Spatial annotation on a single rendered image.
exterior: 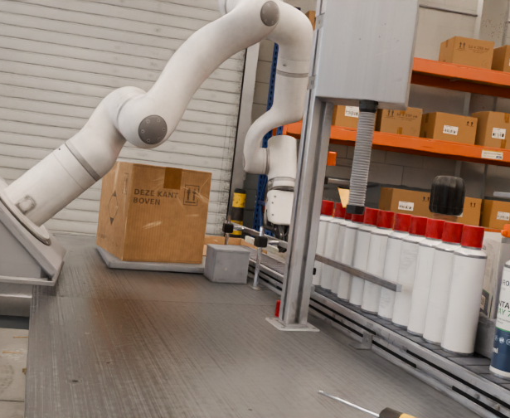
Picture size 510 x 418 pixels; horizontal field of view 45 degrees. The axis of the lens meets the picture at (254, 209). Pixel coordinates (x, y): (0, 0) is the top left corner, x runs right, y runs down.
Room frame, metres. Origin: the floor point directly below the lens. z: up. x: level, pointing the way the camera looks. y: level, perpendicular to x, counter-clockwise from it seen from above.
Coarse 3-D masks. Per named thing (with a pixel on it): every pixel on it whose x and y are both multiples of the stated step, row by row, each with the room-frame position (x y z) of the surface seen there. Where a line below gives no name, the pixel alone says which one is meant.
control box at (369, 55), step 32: (352, 0) 1.16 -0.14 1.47; (384, 0) 1.15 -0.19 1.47; (416, 0) 1.13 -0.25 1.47; (352, 32) 1.16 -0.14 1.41; (384, 32) 1.14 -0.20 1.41; (416, 32) 1.20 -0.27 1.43; (320, 64) 1.17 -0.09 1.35; (352, 64) 1.16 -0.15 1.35; (384, 64) 1.14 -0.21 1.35; (320, 96) 1.17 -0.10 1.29; (352, 96) 1.16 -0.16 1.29; (384, 96) 1.14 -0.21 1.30
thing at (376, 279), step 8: (248, 232) 1.86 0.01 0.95; (256, 232) 1.79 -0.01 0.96; (272, 240) 1.66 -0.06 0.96; (280, 240) 1.63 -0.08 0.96; (320, 256) 1.38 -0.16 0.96; (328, 264) 1.34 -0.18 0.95; (336, 264) 1.30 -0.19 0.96; (344, 264) 1.28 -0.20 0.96; (352, 272) 1.23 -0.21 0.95; (360, 272) 1.21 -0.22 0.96; (368, 272) 1.20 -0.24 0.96; (368, 280) 1.17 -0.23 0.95; (376, 280) 1.15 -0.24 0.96; (384, 280) 1.12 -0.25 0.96; (392, 288) 1.09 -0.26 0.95; (400, 288) 1.08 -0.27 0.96
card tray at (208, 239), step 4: (208, 236) 2.40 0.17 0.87; (212, 236) 2.41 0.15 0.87; (216, 236) 2.42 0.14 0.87; (220, 236) 2.42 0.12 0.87; (208, 240) 2.40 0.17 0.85; (212, 240) 2.41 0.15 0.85; (216, 240) 2.42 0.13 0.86; (220, 240) 2.42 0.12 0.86; (224, 240) 2.43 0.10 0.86; (232, 240) 2.44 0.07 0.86; (236, 240) 2.44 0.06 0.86; (240, 240) 2.45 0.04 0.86; (244, 240) 2.41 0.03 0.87; (204, 244) 2.40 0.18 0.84; (216, 244) 2.42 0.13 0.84; (220, 244) 2.42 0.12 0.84; (228, 244) 2.43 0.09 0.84; (232, 244) 2.44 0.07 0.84; (236, 244) 2.44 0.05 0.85; (240, 244) 2.44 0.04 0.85; (244, 244) 2.40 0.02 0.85; (248, 244) 2.36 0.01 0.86; (204, 248) 2.28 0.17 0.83; (256, 248) 2.27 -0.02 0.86; (204, 252) 2.16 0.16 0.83; (264, 252) 2.19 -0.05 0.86
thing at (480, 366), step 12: (252, 252) 1.96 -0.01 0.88; (264, 264) 1.72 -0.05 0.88; (276, 264) 1.75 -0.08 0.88; (336, 300) 1.30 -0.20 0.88; (360, 312) 1.21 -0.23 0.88; (384, 324) 1.12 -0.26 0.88; (408, 336) 1.05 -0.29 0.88; (432, 348) 0.98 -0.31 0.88; (456, 360) 0.93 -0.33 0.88; (468, 360) 0.93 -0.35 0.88; (480, 360) 0.94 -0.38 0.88; (480, 372) 0.87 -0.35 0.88; (504, 384) 0.83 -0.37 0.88
